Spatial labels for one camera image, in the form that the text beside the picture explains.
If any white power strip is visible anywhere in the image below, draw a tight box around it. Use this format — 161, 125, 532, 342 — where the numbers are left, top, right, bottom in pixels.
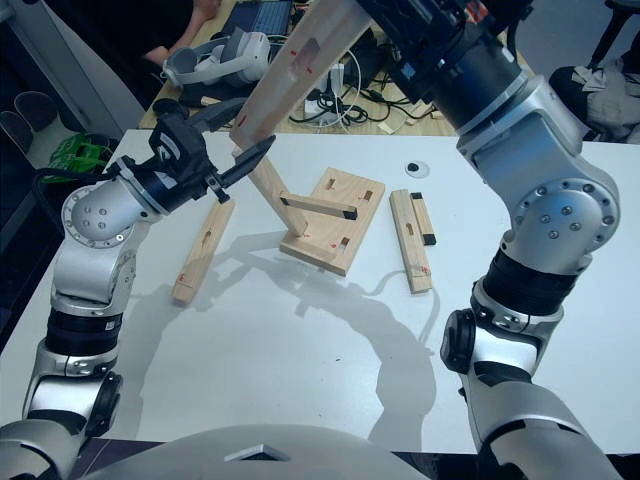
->
302, 96, 342, 127

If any black chair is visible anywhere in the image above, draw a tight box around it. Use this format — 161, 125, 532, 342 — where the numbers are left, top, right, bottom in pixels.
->
588, 0, 640, 69

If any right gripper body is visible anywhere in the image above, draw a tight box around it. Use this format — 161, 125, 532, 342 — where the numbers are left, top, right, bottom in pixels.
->
370, 0, 527, 133

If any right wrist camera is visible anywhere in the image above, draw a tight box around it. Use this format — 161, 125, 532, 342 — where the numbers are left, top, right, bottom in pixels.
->
387, 45, 447, 104

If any green box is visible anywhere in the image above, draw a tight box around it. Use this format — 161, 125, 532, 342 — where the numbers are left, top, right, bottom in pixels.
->
48, 131, 119, 174

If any person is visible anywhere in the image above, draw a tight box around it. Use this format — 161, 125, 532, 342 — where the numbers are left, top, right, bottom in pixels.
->
143, 0, 224, 65

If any wooden cross bar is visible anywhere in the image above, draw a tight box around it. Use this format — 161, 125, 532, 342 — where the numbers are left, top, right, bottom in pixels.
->
409, 192, 438, 248
279, 190, 358, 223

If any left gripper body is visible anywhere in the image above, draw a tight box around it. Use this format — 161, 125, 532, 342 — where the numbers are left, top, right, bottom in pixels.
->
130, 133, 237, 217

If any robot body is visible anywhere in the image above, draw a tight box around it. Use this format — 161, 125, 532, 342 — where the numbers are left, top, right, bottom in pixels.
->
82, 423, 454, 480

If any white headset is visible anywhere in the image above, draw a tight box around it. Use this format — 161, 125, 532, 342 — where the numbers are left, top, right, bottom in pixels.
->
162, 28, 272, 92

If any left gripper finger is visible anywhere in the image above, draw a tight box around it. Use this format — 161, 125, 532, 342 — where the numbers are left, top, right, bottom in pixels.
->
188, 97, 249, 134
216, 134, 277, 190

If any laptop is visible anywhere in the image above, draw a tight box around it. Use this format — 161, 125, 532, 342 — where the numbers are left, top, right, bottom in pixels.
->
219, 0, 297, 37

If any black cable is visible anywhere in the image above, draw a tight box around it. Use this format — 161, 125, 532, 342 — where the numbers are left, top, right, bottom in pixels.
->
31, 158, 132, 202

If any wooden seat board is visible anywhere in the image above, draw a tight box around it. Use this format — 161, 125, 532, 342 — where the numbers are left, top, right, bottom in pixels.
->
278, 167, 387, 277

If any wooden leg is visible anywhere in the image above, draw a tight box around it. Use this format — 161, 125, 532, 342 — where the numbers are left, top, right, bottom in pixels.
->
249, 154, 309, 237
389, 188, 433, 296
171, 199, 236, 306
229, 0, 374, 152

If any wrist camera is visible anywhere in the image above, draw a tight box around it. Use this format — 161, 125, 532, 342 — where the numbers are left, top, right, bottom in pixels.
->
148, 112, 208, 174
387, 45, 447, 104

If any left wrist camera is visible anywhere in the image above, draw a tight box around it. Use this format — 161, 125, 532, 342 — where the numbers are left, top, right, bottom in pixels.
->
148, 112, 208, 174

